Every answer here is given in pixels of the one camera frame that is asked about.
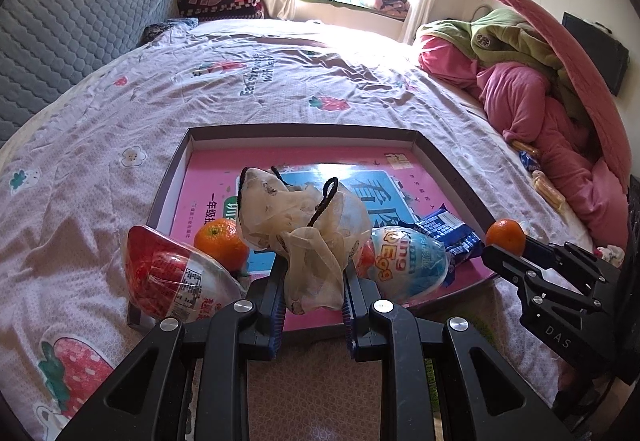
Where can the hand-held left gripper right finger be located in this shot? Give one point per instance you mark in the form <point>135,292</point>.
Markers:
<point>350,321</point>

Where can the small blue snack packet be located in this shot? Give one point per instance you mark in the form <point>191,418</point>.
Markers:
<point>529,163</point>

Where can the dark patterned folded blanket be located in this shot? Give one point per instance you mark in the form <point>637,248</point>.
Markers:
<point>220,10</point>

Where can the black wall television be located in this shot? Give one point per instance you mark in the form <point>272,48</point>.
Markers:
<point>595,51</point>

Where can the blue white toy egg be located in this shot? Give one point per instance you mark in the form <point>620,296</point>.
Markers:
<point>405,256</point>

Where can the yellow snack packet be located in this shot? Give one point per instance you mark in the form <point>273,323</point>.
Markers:
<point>529,150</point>
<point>547,191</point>

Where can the pink quilted pad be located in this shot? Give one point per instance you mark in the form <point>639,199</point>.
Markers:
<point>585,71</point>

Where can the dark floral pillow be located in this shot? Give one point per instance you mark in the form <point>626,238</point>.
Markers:
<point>167,28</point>

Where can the pink strawberry print bedsheet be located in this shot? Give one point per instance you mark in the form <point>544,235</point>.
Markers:
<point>150,121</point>

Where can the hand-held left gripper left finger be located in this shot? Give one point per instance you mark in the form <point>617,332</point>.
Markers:
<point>277,321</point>

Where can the green blanket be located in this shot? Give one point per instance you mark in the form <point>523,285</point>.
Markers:
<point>500,36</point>

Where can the green cloth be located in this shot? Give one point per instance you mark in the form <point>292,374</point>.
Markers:
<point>433,371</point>

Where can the small pink white cloth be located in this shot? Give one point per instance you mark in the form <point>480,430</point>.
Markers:
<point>607,253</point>

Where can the pink quilt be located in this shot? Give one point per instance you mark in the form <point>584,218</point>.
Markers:
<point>525,91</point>

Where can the floral cushion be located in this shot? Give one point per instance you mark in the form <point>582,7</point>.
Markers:
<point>392,3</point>

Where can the pink cardboard tray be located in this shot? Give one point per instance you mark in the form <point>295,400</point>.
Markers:
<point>450,161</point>

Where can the grey quilted headboard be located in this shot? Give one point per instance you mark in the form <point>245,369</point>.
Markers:
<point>65,21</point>

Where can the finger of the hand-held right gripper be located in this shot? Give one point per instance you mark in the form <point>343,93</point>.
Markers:
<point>505,266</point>
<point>542,248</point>

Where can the red toy egg packet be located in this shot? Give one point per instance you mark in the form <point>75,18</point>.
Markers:
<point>165,271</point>

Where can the small orange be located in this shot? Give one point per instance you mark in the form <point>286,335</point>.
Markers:
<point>220,241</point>
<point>505,232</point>

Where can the brown cloth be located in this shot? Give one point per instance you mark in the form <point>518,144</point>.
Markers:
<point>315,401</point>

